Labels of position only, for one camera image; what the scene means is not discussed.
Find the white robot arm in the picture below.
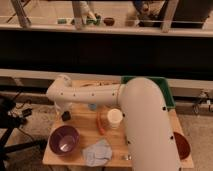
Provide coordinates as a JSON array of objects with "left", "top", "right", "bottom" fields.
[{"left": 46, "top": 75, "right": 181, "bottom": 171}]

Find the light blue small cup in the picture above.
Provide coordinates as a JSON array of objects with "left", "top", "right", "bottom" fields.
[{"left": 88, "top": 104, "right": 97, "bottom": 111}]

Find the purple bowl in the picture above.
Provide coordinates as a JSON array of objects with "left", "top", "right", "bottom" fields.
[{"left": 49, "top": 125, "right": 80, "bottom": 156}]

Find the orange carrot toy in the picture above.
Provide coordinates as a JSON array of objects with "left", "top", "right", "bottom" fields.
[{"left": 96, "top": 113, "right": 105, "bottom": 135}]

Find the black chair base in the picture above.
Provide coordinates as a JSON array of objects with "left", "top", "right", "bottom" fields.
[{"left": 0, "top": 95, "right": 47, "bottom": 171}]

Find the white paper cup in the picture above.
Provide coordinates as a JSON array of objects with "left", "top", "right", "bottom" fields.
[{"left": 107, "top": 109, "right": 123, "bottom": 129}]

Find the light blue cloth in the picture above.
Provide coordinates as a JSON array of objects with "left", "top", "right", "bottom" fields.
[{"left": 82, "top": 139, "right": 112, "bottom": 167}]

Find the green background object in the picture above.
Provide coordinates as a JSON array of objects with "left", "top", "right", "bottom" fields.
[{"left": 86, "top": 13, "right": 101, "bottom": 26}]

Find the dark red background bowl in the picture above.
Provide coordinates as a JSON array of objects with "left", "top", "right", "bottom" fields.
[{"left": 104, "top": 17, "right": 115, "bottom": 26}]

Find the green plastic bin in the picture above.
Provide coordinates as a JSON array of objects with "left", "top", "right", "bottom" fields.
[{"left": 121, "top": 76, "right": 175, "bottom": 110}]

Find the brown bowl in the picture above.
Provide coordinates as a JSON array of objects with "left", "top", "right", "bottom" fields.
[{"left": 174, "top": 132, "right": 191, "bottom": 160}]

